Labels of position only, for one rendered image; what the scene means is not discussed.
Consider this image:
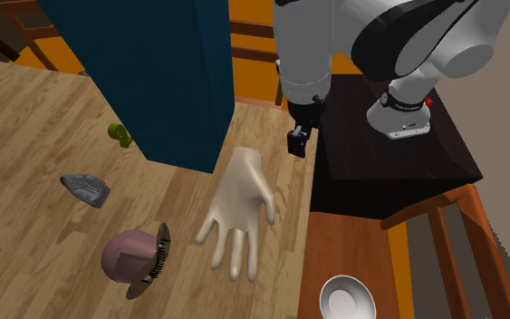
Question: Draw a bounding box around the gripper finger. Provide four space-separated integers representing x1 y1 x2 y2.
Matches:
286 125 313 160

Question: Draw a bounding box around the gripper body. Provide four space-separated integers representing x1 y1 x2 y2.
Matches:
287 98 327 131

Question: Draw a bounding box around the brown wooden chair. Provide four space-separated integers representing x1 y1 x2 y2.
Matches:
297 182 510 319
0 0 89 74
227 19 285 108

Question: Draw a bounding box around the beige hand model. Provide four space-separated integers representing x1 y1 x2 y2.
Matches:
194 146 277 284

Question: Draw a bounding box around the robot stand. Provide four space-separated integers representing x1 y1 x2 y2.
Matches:
309 73 485 221

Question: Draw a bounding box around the tall dark teal box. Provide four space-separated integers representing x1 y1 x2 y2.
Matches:
36 0 236 175

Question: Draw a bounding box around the white bowl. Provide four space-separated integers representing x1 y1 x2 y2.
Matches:
318 274 378 319

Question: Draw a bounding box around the small green curled object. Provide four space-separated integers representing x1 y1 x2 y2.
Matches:
107 122 133 150

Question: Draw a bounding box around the pink dome with brown disc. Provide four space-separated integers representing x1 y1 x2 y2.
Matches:
101 222 173 301

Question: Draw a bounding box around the grey clothes iron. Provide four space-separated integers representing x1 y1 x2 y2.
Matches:
59 172 111 209

